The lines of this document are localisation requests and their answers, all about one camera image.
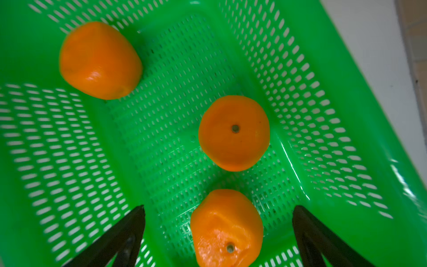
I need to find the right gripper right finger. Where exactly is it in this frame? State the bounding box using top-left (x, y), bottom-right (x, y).
top-left (292, 205), bottom-right (373, 267)

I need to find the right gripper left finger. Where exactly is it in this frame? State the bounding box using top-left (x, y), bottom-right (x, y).
top-left (65, 205), bottom-right (146, 267)

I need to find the orange four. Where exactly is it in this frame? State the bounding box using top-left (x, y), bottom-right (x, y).
top-left (190, 189), bottom-right (264, 267)

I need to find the green plastic basket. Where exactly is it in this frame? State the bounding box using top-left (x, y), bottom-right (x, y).
top-left (1, 1), bottom-right (427, 267)

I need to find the orange one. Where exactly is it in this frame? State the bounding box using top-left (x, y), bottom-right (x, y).
top-left (59, 22), bottom-right (143, 100)

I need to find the orange two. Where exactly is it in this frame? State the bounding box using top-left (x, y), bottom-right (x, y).
top-left (199, 95), bottom-right (270, 172)

